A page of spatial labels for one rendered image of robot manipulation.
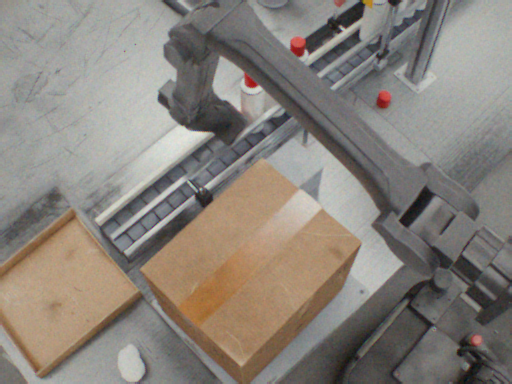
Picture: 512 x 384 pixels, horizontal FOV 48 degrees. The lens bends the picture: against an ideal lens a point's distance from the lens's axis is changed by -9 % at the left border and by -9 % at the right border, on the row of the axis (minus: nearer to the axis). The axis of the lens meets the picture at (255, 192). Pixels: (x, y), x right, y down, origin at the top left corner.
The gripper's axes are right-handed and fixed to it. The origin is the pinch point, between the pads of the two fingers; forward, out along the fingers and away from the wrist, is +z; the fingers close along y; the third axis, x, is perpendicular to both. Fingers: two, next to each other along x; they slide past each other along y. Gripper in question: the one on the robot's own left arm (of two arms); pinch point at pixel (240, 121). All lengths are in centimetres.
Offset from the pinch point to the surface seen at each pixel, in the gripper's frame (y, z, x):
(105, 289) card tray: -6.6, -21.7, 42.2
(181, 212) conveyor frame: -5.6, -9.6, 21.3
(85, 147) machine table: 26.1, -9.3, 28.8
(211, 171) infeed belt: -2.8, -3.0, 12.2
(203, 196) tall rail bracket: -9.9, -15.2, 12.3
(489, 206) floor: -52, 126, -8
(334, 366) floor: -51, 69, 61
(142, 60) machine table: 37.6, 8.0, 8.2
